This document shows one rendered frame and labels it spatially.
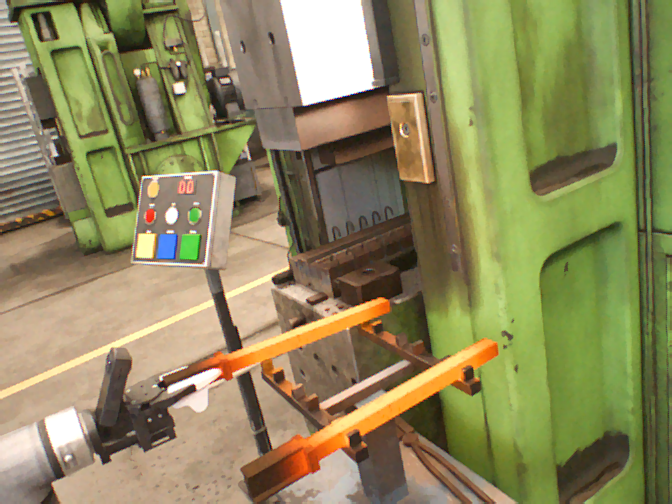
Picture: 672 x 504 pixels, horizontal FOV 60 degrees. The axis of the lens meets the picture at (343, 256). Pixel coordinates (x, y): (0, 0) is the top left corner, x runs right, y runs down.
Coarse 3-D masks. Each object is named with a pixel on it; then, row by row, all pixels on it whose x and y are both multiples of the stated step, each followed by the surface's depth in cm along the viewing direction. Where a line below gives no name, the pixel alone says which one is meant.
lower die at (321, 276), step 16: (384, 224) 161; (336, 240) 159; (352, 240) 150; (368, 240) 148; (304, 256) 149; (352, 256) 141; (368, 256) 142; (416, 256) 150; (304, 272) 148; (320, 272) 140; (336, 272) 138; (320, 288) 143
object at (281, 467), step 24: (456, 360) 91; (480, 360) 92; (408, 384) 88; (432, 384) 88; (360, 408) 84; (384, 408) 83; (336, 432) 80; (360, 432) 82; (264, 456) 76; (288, 456) 76; (312, 456) 77; (264, 480) 75; (288, 480) 77
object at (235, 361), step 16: (368, 304) 110; (384, 304) 110; (320, 320) 106; (336, 320) 105; (352, 320) 107; (288, 336) 102; (304, 336) 103; (320, 336) 104; (240, 352) 99; (256, 352) 98; (272, 352) 100; (192, 368) 95; (208, 368) 94; (224, 368) 95; (240, 368) 97; (208, 384) 95
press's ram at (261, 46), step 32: (224, 0) 134; (256, 0) 121; (288, 0) 114; (320, 0) 117; (352, 0) 121; (256, 32) 126; (288, 32) 115; (320, 32) 119; (352, 32) 123; (256, 64) 131; (288, 64) 119; (320, 64) 120; (352, 64) 124; (256, 96) 137; (288, 96) 124; (320, 96) 121
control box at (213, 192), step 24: (144, 192) 186; (168, 192) 180; (192, 192) 174; (216, 192) 170; (144, 216) 185; (216, 216) 170; (216, 240) 170; (144, 264) 186; (168, 264) 176; (192, 264) 170; (216, 264) 170
